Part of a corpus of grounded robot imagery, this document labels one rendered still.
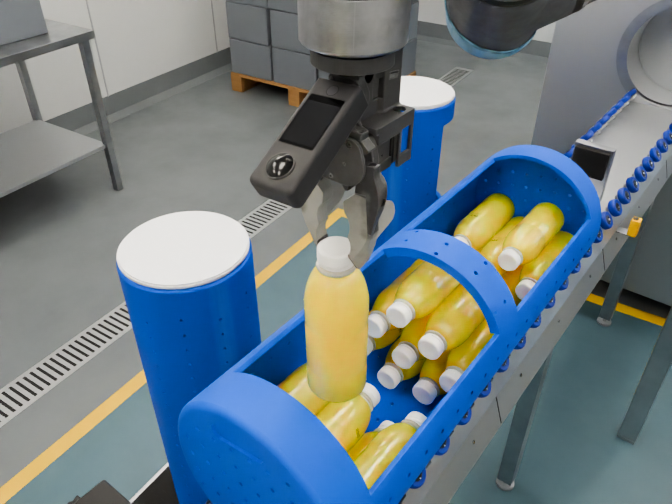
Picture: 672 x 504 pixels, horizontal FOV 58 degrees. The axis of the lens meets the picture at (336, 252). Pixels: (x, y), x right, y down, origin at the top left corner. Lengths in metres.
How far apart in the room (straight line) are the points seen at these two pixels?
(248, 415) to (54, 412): 1.85
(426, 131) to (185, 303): 1.07
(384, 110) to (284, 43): 4.03
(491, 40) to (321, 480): 0.48
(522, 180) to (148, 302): 0.82
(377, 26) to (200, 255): 0.89
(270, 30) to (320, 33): 4.18
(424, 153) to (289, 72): 2.69
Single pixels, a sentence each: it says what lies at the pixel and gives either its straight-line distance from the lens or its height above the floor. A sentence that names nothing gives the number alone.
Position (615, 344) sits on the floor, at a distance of 2.80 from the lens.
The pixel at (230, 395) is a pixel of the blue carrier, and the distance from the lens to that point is 0.75.
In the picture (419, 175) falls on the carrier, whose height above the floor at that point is 0.79.
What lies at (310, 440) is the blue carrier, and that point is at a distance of 0.71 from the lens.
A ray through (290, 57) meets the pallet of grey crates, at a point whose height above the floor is 0.36.
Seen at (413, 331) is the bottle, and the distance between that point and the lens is 1.02.
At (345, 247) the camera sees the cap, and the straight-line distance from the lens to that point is 0.61.
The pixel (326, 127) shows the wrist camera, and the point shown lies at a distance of 0.50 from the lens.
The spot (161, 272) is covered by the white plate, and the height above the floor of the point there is 1.04.
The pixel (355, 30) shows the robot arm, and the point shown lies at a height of 1.65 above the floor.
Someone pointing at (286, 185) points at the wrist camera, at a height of 1.55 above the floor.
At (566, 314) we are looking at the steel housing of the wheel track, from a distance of 1.47.
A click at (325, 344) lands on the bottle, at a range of 0.65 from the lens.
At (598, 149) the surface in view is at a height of 1.08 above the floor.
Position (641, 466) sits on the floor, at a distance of 2.40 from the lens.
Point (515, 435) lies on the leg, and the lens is 1.98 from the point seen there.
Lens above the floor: 1.79
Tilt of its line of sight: 36 degrees down
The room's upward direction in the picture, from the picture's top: straight up
